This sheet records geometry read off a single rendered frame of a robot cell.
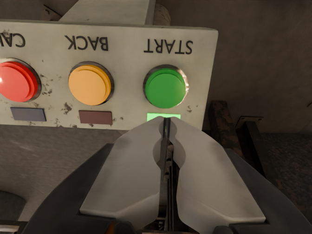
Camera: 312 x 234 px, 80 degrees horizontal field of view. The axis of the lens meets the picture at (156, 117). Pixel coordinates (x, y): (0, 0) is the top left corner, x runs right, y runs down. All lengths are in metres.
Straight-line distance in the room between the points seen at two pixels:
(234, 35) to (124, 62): 0.71
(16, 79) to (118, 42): 0.11
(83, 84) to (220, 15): 0.69
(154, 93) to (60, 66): 0.10
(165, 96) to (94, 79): 0.07
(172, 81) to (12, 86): 0.16
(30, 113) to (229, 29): 0.75
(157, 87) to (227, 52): 0.73
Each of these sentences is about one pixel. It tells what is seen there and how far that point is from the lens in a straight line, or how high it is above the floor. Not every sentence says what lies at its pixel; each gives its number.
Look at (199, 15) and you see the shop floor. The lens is 0.80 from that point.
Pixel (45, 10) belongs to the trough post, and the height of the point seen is 0.02.
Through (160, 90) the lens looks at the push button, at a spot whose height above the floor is 0.61.
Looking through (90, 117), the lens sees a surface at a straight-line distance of 0.22.
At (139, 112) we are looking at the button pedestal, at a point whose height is 0.61.
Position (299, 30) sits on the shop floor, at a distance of 0.96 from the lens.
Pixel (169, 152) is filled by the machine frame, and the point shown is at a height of 0.07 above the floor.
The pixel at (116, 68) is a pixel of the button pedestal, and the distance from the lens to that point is 0.19.
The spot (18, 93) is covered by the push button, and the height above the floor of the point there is 0.61.
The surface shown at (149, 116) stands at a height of 0.61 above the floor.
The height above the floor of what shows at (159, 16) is 0.11.
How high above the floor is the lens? 0.75
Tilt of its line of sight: 42 degrees down
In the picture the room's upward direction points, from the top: 177 degrees counter-clockwise
